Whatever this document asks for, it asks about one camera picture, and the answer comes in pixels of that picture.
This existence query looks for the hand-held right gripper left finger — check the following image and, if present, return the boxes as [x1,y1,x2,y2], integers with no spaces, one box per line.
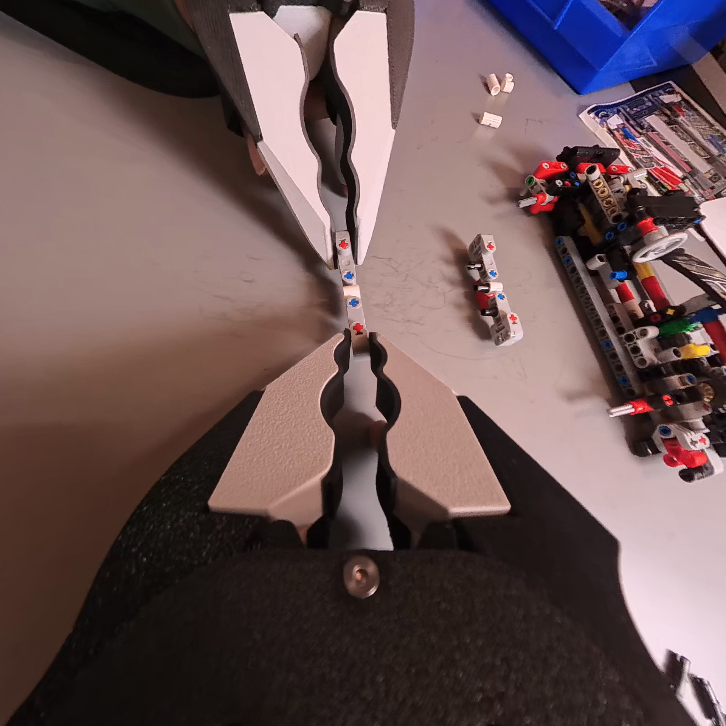
[208,332,352,548]

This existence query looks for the blue plastic bin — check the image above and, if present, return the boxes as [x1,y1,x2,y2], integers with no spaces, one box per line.
[482,0,726,94]

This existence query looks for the lego instruction booklet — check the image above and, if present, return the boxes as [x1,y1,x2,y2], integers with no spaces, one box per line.
[579,82,726,199]

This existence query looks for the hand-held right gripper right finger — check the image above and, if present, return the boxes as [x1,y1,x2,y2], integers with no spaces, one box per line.
[368,332,511,550]

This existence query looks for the grey lego beam assembly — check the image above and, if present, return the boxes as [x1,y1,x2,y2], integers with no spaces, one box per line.
[466,234,524,347]
[334,230,369,358]

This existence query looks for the lego car model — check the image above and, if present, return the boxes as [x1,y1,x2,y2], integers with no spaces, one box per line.
[517,144,726,484]

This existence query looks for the clear plastic bag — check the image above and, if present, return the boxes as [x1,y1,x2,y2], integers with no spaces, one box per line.
[689,678,726,726]

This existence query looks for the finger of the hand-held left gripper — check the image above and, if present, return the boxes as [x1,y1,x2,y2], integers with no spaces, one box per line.
[326,7,396,266]
[228,8,337,270]

